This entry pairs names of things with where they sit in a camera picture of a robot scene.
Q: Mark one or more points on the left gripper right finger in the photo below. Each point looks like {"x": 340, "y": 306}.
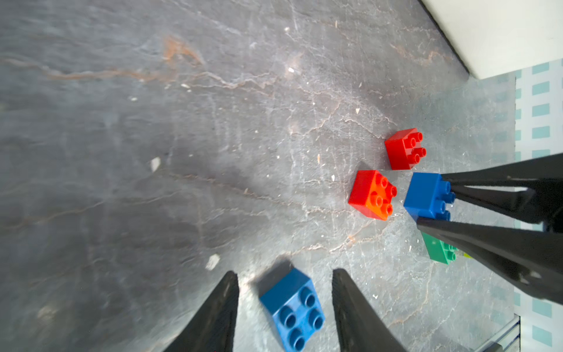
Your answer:
{"x": 358, "y": 326}

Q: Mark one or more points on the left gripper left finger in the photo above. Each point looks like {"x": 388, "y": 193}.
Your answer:
{"x": 213, "y": 326}

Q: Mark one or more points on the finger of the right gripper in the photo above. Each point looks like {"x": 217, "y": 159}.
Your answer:
{"x": 529, "y": 191}
{"x": 529, "y": 260}

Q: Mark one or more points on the blue lego brick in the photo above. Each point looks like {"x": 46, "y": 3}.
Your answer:
{"x": 428, "y": 196}
{"x": 294, "y": 310}

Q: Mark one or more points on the dark green lego brick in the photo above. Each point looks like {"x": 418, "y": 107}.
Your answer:
{"x": 438, "y": 250}

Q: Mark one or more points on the red lego brick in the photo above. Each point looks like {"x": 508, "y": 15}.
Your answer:
{"x": 372, "y": 194}
{"x": 404, "y": 149}

